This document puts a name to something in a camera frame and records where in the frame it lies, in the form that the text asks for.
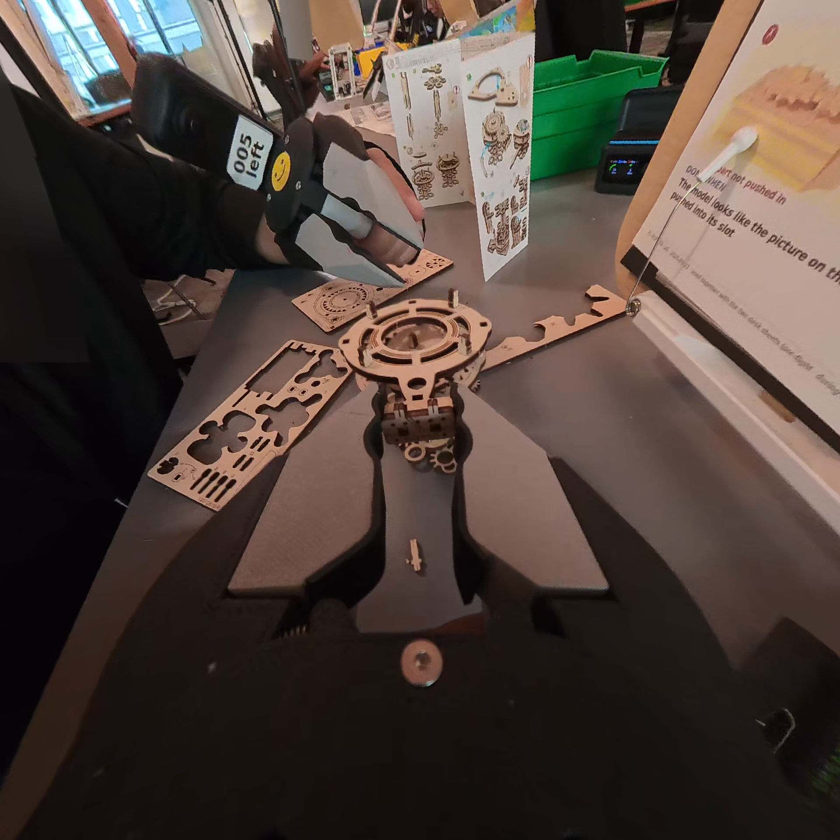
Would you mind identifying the wooden sheet with round pattern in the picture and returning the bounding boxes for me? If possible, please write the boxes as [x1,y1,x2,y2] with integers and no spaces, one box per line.
[292,252,455,333]

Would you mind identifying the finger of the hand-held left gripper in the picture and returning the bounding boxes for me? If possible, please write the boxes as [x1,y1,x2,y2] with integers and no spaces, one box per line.
[287,215,413,288]
[320,141,427,250]

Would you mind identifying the person's dark clothing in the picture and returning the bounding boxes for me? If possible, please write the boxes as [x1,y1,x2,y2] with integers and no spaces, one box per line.
[0,66,191,775]

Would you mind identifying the round wooden model assembly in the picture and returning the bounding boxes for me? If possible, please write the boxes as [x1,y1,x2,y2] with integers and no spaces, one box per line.
[338,289,493,475]

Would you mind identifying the wooden sheet with cutouts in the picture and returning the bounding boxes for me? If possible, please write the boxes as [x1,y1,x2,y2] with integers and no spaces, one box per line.
[147,340,355,511]

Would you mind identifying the person's left forearm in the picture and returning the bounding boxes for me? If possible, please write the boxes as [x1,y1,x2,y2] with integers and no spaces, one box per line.
[13,85,290,283]

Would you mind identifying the black device with display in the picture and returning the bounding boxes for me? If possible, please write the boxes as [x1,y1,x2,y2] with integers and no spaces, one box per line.
[595,85,665,195]

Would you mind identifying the green plastic bin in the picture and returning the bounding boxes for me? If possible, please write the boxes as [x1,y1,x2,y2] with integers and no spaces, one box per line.
[530,50,669,182]

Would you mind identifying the folded paper instruction leaflet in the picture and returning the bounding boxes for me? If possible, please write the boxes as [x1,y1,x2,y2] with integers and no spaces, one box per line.
[382,33,536,282]

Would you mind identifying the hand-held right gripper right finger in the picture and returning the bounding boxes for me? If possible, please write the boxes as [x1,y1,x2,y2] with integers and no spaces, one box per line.
[451,385,613,606]

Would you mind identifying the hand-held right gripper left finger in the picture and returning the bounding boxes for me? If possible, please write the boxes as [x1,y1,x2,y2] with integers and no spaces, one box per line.
[226,386,389,610]

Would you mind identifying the wavy wooden frame strip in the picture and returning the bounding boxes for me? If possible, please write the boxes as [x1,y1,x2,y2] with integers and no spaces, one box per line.
[482,283,631,372]

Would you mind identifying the person's left hand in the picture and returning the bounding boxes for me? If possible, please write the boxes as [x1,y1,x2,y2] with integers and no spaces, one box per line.
[354,150,429,266]

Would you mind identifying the instruction board with wooden stand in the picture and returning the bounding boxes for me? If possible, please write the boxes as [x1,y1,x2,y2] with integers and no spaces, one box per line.
[617,0,840,526]

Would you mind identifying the white-tipped wire pin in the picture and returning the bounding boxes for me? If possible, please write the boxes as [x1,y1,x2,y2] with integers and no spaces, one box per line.
[626,126,760,318]

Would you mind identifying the dark box with green light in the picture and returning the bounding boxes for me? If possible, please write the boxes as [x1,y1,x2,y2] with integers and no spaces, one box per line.
[742,617,840,811]

